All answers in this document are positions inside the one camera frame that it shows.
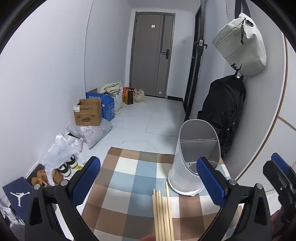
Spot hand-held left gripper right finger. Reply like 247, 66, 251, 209
196, 157, 274, 241

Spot white sack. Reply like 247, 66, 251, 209
109, 89, 123, 114

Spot grey door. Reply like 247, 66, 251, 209
129, 11, 175, 99

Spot grey parcel bag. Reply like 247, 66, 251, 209
67, 120, 113, 150

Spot white black sneaker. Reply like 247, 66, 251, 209
66, 155, 78, 168
57, 162, 71, 178

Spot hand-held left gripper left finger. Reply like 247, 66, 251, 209
24, 156, 101, 241

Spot translucent white utensil holder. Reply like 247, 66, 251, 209
168, 119, 221, 197

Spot beige sling bag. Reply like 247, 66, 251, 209
211, 0, 267, 77

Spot blue cardboard box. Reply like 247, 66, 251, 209
85, 88, 115, 122

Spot brown cardboard box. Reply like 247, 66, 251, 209
73, 99, 103, 127

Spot white parcel bag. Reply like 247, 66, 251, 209
55, 133, 84, 153

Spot person's right hand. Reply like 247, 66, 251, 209
270, 212, 286, 241

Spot black metal door frame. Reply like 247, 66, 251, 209
184, 0, 208, 118

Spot pile of wooden chopsticks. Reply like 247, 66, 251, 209
152, 182, 174, 241

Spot beige tote bag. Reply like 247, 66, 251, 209
134, 88, 146, 103

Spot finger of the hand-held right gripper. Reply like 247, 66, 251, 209
263, 161, 292, 197
271, 152, 294, 174

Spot checked table mat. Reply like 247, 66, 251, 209
75, 146, 243, 241

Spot yellow red paper bag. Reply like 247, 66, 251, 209
122, 87, 135, 105

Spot blue shoe box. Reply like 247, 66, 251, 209
2, 176, 35, 225

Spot black backpack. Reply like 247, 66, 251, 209
197, 71, 247, 158

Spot brown shoe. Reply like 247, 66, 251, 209
31, 169, 49, 188
52, 169, 64, 184

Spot clear plastic bag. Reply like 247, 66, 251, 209
39, 139, 84, 186

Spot beige folded cloth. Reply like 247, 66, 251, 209
100, 82, 122, 94

